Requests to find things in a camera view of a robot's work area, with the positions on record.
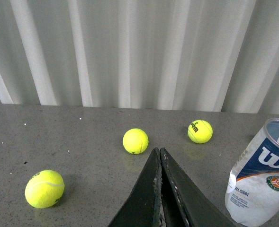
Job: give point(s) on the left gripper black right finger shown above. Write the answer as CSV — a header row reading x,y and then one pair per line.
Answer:
x,y
183,202

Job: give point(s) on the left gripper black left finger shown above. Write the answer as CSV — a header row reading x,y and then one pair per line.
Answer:
x,y
142,207

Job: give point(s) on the clear Wilson tennis can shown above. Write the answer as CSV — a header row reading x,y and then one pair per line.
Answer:
x,y
252,194

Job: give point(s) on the plain yellow tennis ball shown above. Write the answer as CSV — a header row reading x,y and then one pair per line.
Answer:
x,y
135,141

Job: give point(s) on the Wilson 3 tennis ball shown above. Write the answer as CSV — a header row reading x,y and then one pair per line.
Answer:
x,y
200,131

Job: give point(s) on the tennis ball front left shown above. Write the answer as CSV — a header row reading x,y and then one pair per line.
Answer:
x,y
44,189

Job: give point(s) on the white pleated curtain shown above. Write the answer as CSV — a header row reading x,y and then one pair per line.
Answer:
x,y
200,55

